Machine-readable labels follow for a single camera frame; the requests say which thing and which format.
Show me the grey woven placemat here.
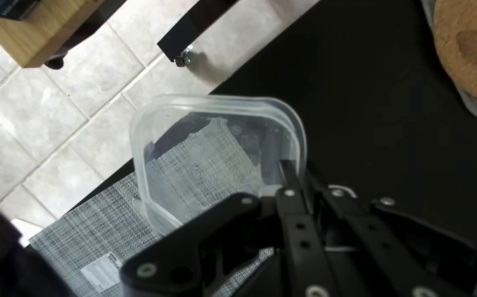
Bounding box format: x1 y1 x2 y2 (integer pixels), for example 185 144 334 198
28 118 276 297

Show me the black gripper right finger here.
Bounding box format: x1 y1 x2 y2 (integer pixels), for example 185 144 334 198
302 172 477 297

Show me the black caster wheel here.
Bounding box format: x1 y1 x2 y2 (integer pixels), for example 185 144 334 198
43 55 66 71

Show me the round cork trivet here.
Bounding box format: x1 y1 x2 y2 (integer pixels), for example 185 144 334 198
433 0 477 106

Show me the black table leg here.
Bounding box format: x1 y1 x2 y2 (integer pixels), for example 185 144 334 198
155 0 241 70

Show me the clear plastic container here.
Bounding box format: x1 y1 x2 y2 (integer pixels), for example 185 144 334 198
129 94 309 236

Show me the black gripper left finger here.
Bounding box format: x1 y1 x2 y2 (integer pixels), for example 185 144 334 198
119 160 334 297

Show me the black wrist cable bundle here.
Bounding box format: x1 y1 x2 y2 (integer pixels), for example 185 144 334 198
0 202 78 297

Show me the wooden furniture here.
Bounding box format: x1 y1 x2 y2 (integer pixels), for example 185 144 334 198
0 0 107 70

